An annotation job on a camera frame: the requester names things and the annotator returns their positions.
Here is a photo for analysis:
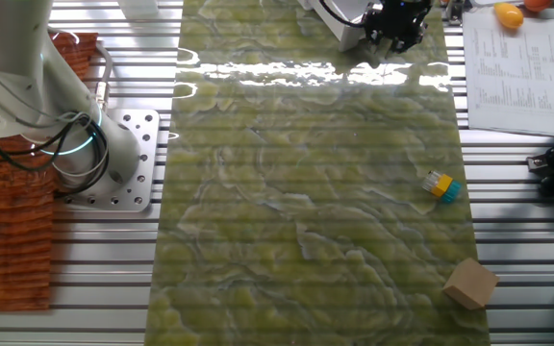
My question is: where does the red-brown wood grain board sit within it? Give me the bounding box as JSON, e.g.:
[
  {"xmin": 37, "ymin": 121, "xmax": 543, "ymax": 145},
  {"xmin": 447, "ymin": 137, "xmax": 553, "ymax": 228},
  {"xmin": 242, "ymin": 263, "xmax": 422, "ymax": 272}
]
[{"xmin": 0, "ymin": 31, "xmax": 100, "ymax": 311}]

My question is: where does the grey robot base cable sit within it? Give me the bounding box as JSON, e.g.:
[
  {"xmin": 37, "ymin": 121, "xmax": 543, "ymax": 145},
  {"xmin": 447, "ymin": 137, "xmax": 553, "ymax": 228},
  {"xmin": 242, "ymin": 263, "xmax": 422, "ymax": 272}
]
[{"xmin": 94, "ymin": 40, "xmax": 114, "ymax": 111}]

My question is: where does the orange toy fruit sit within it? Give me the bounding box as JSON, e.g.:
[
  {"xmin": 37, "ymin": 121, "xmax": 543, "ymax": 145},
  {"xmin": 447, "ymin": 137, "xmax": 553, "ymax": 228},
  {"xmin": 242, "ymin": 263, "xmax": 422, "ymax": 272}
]
[{"xmin": 523, "ymin": 0, "xmax": 554, "ymax": 13}]

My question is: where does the large wooden block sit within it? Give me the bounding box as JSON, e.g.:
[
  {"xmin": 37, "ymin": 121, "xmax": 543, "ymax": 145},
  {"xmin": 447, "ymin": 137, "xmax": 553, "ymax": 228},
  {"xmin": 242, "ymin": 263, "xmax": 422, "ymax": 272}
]
[{"xmin": 442, "ymin": 257, "xmax": 500, "ymax": 311}]

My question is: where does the white plastic block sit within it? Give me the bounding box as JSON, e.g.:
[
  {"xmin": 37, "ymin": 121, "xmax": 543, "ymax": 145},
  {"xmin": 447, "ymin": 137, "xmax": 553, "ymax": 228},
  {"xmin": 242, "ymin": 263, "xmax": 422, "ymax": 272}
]
[{"xmin": 115, "ymin": 0, "xmax": 161, "ymax": 20}]

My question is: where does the white plastic drawer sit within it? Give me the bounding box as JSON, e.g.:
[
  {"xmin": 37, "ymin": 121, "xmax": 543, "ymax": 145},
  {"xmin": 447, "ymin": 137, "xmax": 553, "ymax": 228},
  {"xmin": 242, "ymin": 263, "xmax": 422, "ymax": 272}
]
[{"xmin": 308, "ymin": 0, "xmax": 372, "ymax": 53}]

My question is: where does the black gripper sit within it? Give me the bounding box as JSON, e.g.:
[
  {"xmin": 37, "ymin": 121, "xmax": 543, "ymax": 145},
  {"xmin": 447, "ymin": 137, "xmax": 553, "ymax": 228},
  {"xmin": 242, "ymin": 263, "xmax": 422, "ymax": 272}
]
[{"xmin": 363, "ymin": 0, "xmax": 435, "ymax": 54}]

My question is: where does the yellow teal clear toy brick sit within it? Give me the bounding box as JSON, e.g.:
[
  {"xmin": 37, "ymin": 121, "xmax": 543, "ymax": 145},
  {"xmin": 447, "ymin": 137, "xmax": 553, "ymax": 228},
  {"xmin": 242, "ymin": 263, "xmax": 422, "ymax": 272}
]
[{"xmin": 420, "ymin": 169, "xmax": 463, "ymax": 204}]

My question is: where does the black and grey cable bundle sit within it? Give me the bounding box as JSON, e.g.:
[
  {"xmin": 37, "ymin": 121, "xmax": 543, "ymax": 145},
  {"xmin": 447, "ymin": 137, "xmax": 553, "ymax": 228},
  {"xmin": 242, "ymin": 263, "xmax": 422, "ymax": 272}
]
[{"xmin": 0, "ymin": 47, "xmax": 111, "ymax": 199}]

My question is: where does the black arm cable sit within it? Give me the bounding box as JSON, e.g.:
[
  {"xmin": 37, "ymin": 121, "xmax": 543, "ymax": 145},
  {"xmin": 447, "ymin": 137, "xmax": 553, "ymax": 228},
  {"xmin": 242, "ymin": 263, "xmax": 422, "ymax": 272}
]
[{"xmin": 317, "ymin": 0, "xmax": 370, "ymax": 29}]

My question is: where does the green marble pattern mat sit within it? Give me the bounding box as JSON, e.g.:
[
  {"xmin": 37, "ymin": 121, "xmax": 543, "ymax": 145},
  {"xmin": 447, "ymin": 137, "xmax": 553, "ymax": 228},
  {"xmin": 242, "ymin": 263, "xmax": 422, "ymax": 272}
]
[{"xmin": 144, "ymin": 0, "xmax": 492, "ymax": 346}]

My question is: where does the yellow toy fruit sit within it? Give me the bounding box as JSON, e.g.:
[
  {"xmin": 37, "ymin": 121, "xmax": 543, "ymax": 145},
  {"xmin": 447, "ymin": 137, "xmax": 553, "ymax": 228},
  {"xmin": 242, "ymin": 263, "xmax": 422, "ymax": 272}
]
[{"xmin": 492, "ymin": 2, "xmax": 525, "ymax": 30}]

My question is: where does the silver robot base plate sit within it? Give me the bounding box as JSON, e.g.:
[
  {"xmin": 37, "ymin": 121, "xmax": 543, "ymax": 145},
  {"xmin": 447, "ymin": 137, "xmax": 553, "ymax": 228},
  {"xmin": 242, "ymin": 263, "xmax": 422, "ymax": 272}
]
[{"xmin": 63, "ymin": 108, "xmax": 162, "ymax": 212}]

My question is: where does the printed white paper sheet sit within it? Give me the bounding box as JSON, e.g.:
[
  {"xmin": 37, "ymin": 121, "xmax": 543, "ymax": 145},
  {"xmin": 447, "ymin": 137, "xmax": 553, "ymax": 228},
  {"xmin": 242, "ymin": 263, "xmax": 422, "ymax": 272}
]
[{"xmin": 462, "ymin": 9, "xmax": 554, "ymax": 138}]

